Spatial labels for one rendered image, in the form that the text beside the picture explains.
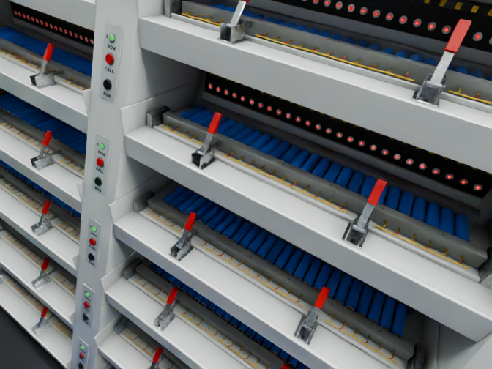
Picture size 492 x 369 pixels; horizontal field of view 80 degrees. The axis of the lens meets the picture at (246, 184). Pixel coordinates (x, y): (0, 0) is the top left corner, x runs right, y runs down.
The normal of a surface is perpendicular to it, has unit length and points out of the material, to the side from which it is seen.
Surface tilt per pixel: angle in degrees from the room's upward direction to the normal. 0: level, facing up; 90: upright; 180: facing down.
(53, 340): 16
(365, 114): 107
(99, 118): 90
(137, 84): 90
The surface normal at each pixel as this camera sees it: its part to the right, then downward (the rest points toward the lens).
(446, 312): -0.51, 0.48
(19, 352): 0.28, -0.88
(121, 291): 0.14, -0.77
